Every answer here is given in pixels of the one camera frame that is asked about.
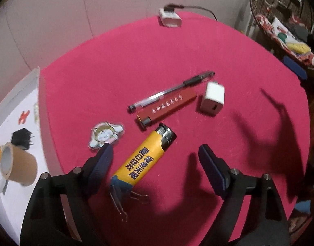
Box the white wall charger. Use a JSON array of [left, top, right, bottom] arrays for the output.
[[200, 81, 225, 116]]

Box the black wall charger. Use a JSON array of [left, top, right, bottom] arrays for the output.
[[11, 128, 34, 150]]

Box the blue cloth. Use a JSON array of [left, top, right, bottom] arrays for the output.
[[295, 200, 312, 214]]

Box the brown tape roll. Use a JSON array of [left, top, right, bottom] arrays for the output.
[[0, 143, 38, 186]]

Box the slim red box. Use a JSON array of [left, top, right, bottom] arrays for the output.
[[136, 90, 198, 130]]

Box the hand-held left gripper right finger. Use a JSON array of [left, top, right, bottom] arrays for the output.
[[198, 144, 291, 246]]

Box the cartoon character sticker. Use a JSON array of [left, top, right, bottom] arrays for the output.
[[88, 121, 125, 149]]

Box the yellow lighter black top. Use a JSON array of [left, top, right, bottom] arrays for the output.
[[113, 123, 177, 185]]

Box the clear pen black grip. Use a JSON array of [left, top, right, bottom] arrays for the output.
[[127, 70, 216, 113]]

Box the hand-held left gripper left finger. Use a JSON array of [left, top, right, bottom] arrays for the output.
[[20, 143, 114, 246]]

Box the blue binder clip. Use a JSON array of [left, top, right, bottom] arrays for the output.
[[109, 175, 150, 223]]

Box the black charging cable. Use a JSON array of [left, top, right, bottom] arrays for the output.
[[163, 3, 219, 21]]

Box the dark blue block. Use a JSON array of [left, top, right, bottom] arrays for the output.
[[284, 56, 308, 80]]

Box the white power adapter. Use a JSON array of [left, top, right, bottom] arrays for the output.
[[158, 7, 183, 28]]

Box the white cardboard tray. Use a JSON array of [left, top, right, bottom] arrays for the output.
[[0, 67, 70, 246]]

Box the patterned red cushion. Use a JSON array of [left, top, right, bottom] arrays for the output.
[[257, 14, 314, 68]]

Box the red patterned cloth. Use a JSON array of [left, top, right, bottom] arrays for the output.
[[289, 216, 312, 236]]

